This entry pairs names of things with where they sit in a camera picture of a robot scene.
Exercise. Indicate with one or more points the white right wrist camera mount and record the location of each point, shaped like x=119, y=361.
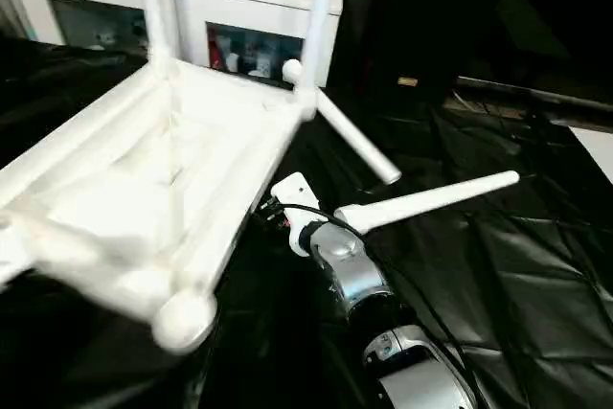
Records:
x=297, y=193

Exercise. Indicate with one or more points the white plastic table leg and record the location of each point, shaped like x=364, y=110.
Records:
x=354, y=136
x=321, y=16
x=155, y=7
x=441, y=196

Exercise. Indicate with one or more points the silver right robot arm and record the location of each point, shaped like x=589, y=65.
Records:
x=354, y=275

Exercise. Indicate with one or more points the white plastic table top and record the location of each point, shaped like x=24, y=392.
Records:
x=144, y=170

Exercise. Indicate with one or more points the dark black cabinet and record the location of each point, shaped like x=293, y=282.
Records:
x=479, y=7

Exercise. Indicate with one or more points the black work surface mat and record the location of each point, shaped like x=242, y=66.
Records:
x=498, y=284

